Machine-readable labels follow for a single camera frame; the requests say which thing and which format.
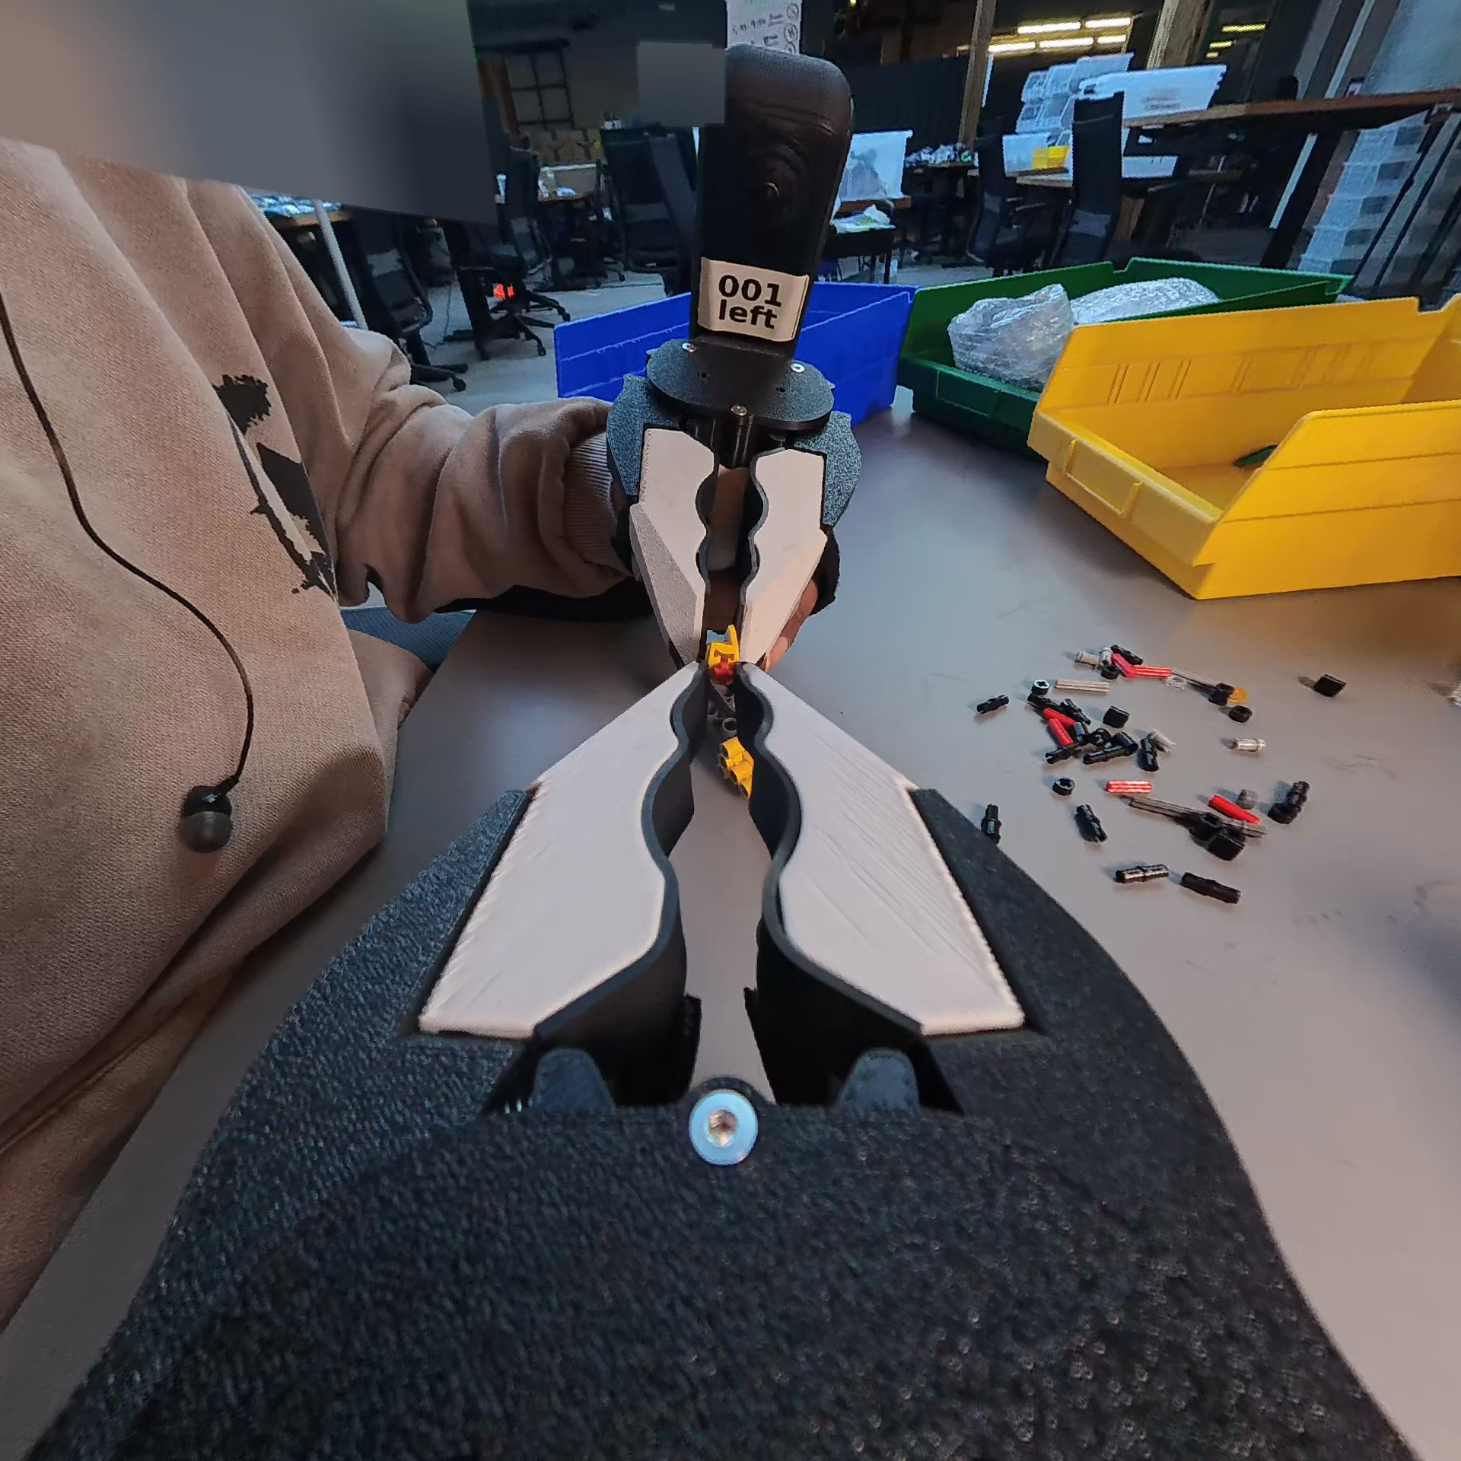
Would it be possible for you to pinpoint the black clip-on cable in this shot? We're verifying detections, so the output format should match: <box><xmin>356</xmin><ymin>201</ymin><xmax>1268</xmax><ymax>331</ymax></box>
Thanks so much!
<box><xmin>0</xmin><ymin>285</ymin><xmax>258</xmax><ymax>852</ymax></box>

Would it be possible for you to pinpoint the person's left forearm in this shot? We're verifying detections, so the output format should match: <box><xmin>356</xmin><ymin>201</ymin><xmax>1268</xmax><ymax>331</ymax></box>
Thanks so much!
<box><xmin>321</xmin><ymin>366</ymin><xmax>642</xmax><ymax>617</ymax></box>

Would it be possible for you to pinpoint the green storage bin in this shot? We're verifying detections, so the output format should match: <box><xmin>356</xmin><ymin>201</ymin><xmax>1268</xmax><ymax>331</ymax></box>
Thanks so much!
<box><xmin>899</xmin><ymin>258</ymin><xmax>1348</xmax><ymax>450</ymax></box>

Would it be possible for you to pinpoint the black office chair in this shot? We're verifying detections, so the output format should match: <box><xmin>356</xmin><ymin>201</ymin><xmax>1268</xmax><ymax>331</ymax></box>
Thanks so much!
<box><xmin>1058</xmin><ymin>91</ymin><xmax>1137</xmax><ymax>268</ymax></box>
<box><xmin>488</xmin><ymin>149</ymin><xmax>577</xmax><ymax>349</ymax></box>

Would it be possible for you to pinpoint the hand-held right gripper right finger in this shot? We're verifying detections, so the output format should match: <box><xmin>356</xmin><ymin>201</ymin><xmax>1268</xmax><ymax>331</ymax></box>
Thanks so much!
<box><xmin>732</xmin><ymin>667</ymin><xmax>1030</xmax><ymax>1042</ymax></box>

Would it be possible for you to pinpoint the yellow storage bin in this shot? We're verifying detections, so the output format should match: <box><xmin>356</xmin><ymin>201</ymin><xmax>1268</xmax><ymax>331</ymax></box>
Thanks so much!
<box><xmin>1028</xmin><ymin>297</ymin><xmax>1461</xmax><ymax>602</ymax></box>

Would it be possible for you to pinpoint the clear plastic bag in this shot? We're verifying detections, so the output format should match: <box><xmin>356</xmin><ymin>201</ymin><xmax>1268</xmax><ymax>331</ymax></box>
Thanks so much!
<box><xmin>949</xmin><ymin>274</ymin><xmax>1224</xmax><ymax>385</ymax></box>

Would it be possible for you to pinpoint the blue storage bin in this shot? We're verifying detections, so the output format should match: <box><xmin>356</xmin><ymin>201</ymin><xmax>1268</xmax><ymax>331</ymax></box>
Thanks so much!
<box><xmin>554</xmin><ymin>278</ymin><xmax>915</xmax><ymax>423</ymax></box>

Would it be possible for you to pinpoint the white sign board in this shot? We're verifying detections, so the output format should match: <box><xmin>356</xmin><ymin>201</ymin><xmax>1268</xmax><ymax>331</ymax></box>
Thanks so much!
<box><xmin>728</xmin><ymin>0</ymin><xmax>805</xmax><ymax>59</ymax></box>

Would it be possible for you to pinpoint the pile of small pins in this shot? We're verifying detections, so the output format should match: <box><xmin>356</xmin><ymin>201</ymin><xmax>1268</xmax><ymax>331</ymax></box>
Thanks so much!
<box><xmin>972</xmin><ymin>639</ymin><xmax>1348</xmax><ymax>907</ymax></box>

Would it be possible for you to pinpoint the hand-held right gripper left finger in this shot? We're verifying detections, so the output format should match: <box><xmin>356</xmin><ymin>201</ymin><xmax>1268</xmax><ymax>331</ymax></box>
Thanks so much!
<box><xmin>419</xmin><ymin>667</ymin><xmax>728</xmax><ymax>1042</ymax></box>

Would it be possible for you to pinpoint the yellow toy arm beam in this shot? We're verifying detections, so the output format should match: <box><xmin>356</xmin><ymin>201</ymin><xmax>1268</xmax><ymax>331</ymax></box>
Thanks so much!
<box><xmin>713</xmin><ymin>685</ymin><xmax>761</xmax><ymax>800</ymax></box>

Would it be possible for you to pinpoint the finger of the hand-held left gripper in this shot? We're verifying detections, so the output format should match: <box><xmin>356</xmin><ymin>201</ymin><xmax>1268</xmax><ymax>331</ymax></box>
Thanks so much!
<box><xmin>736</xmin><ymin>445</ymin><xmax>828</xmax><ymax>663</ymax></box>
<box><xmin>628</xmin><ymin>429</ymin><xmax>738</xmax><ymax>663</ymax></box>

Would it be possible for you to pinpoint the person's beige jacket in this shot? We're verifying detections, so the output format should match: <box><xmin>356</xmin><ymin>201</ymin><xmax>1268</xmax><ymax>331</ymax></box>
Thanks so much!
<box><xmin>0</xmin><ymin>137</ymin><xmax>460</xmax><ymax>1324</ymax></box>

